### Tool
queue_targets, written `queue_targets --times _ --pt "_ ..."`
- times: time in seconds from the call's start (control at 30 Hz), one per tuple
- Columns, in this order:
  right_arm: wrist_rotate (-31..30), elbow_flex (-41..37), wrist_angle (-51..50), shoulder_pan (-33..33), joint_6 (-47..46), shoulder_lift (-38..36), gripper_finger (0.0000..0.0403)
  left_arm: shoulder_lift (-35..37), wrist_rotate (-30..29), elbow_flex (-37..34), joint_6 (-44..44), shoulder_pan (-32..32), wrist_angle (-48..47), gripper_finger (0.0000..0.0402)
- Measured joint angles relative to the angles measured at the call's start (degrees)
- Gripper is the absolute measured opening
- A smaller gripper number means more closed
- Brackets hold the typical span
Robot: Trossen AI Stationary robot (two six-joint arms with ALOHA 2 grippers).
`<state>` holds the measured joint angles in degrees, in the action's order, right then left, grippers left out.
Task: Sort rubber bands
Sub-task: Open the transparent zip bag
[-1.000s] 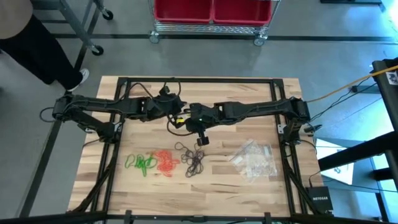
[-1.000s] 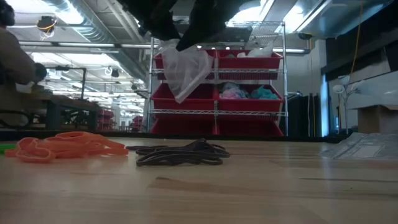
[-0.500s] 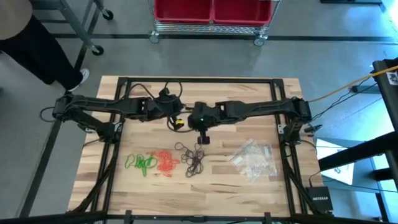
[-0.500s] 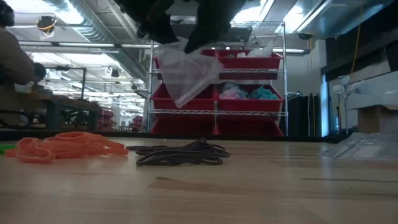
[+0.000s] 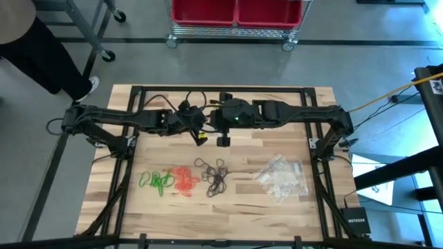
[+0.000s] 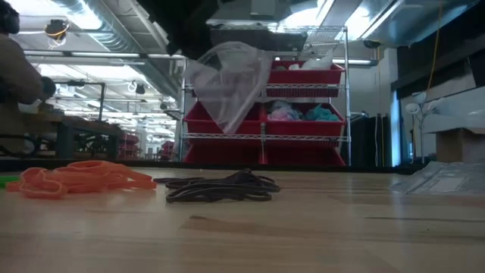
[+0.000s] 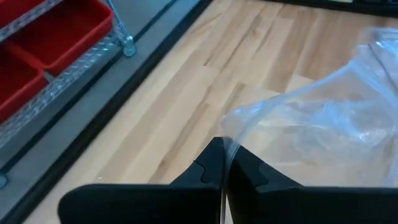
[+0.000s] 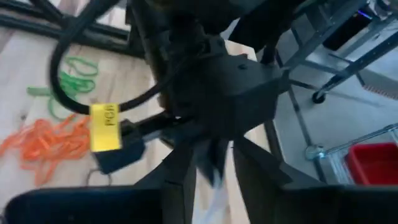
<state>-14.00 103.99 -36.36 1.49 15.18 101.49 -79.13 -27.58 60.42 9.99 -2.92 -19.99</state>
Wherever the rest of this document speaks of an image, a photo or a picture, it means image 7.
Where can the red plastic bin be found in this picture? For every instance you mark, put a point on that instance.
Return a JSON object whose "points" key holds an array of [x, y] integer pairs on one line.
{"points": [[62, 28], [15, 9], [18, 81]]}

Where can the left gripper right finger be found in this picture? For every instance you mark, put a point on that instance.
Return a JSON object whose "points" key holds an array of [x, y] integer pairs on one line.
{"points": [[295, 208]]}

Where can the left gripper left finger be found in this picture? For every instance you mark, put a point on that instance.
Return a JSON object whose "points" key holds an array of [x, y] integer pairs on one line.
{"points": [[140, 205]]}

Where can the grey cart caster wheel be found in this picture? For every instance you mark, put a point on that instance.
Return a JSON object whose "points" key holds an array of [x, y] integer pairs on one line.
{"points": [[129, 46], [2, 181]]}

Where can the clear plastic zip bag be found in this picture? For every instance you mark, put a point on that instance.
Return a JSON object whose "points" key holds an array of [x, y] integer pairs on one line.
{"points": [[311, 130]]}

